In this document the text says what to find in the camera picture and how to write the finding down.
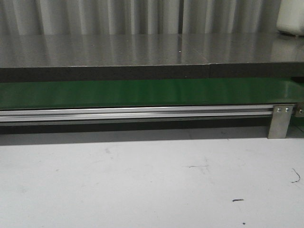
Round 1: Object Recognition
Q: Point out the green conveyor belt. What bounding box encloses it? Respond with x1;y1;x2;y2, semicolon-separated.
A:
0;78;304;110

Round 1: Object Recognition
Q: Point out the white pleated curtain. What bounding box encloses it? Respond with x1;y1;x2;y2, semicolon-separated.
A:
0;0;281;35

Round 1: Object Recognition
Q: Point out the right steel support bracket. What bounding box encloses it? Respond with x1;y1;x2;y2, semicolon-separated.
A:
267;104;294;139

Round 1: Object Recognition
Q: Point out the right conveyor end plate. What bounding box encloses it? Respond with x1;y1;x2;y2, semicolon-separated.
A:
294;102;304;118

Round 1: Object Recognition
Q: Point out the white plastic container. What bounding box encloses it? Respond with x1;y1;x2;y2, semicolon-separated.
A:
276;0;304;36

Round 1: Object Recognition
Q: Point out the aluminium conveyor frame rail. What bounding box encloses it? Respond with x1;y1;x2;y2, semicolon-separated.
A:
0;104;297;123

